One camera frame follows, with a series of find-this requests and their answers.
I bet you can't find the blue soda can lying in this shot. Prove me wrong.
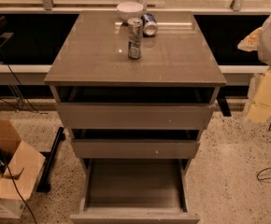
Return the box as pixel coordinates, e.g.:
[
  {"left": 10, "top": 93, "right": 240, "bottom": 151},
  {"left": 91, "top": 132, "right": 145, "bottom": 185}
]
[{"left": 141, "top": 13, "right": 158, "bottom": 36}]

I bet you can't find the brown cardboard box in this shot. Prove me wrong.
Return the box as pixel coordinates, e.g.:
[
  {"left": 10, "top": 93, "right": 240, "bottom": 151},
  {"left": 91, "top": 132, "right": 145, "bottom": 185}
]
[{"left": 0, "top": 119, "right": 45, "bottom": 218}]

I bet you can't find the black cable left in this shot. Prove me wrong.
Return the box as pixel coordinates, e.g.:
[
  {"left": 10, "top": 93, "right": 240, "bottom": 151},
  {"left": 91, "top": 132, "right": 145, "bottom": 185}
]
[{"left": 0, "top": 31, "right": 41, "bottom": 224}]

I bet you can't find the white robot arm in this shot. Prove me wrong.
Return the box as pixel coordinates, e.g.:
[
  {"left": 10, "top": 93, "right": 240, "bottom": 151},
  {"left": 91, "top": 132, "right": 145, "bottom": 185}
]
[{"left": 237, "top": 14, "right": 271, "bottom": 124}]

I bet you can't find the top grey drawer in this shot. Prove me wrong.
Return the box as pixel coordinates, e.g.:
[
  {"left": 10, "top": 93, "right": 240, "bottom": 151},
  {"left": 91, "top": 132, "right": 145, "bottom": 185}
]
[{"left": 56, "top": 103, "right": 213, "bottom": 130}]

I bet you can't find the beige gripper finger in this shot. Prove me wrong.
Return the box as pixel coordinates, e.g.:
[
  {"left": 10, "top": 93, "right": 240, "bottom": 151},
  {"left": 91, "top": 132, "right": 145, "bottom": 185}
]
[
  {"left": 237, "top": 27, "right": 262, "bottom": 52},
  {"left": 247, "top": 67, "right": 271, "bottom": 124}
]

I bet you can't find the grey drawer cabinet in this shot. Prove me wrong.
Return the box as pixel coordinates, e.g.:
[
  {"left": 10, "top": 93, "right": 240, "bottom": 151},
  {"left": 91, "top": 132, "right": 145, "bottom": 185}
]
[{"left": 44, "top": 10, "right": 227, "bottom": 224}]

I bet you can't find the middle grey drawer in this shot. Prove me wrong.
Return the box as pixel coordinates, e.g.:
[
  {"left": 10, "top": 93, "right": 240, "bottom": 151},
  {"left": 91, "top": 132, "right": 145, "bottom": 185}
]
[{"left": 71, "top": 140, "right": 200, "bottom": 159}]

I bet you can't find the white bowl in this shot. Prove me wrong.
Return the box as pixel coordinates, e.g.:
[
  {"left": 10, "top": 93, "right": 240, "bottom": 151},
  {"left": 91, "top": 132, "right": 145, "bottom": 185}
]
[{"left": 117, "top": 2, "right": 144, "bottom": 21}]

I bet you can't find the bottom grey open drawer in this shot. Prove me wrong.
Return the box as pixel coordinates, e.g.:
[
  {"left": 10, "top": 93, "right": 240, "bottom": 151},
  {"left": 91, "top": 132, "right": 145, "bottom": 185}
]
[{"left": 70, "top": 159, "right": 200, "bottom": 224}]

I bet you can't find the black metal bar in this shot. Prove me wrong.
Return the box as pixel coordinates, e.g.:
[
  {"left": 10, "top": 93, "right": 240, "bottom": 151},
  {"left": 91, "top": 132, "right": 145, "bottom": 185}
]
[{"left": 36, "top": 127, "right": 65, "bottom": 193}]

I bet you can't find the silver redbull can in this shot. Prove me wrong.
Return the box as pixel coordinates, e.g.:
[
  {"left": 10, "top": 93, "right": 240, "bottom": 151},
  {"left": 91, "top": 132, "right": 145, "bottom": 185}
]
[{"left": 127, "top": 18, "right": 143, "bottom": 59}]

